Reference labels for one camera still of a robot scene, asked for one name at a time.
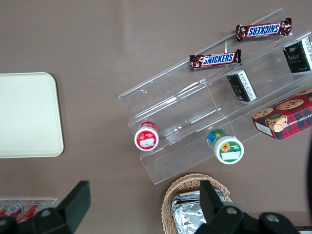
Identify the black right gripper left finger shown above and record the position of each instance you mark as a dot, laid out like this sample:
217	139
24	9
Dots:
73	207

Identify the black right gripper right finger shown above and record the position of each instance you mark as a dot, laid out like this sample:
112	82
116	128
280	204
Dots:
219	219

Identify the light tan wicker basket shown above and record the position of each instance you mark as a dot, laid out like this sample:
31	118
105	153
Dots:
168	195

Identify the beige plastic tray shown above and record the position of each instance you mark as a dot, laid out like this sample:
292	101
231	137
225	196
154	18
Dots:
29	114

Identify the clear acrylic bottle rack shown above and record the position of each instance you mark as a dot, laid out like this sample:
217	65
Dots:
48	201

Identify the foil-wrapped pack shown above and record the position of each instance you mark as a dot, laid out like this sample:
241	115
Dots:
185	198
187	220

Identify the red cola bottle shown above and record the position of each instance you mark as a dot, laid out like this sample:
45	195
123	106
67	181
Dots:
11	210
30	210

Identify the green label yogurt cup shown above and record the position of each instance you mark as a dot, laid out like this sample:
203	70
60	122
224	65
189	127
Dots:
228	148

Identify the red label yogurt cup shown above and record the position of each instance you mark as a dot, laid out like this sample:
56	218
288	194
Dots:
146	140

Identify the red tartan cookie box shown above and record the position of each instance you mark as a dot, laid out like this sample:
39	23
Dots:
285	117

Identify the clear acrylic stepped stand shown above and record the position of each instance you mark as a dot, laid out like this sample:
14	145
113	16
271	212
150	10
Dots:
185	102

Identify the small black tea box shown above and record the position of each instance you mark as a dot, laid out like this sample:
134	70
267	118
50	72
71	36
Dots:
241	85
298	57

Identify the Snickers chocolate bar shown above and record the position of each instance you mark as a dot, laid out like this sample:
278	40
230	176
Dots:
215	59
264	29

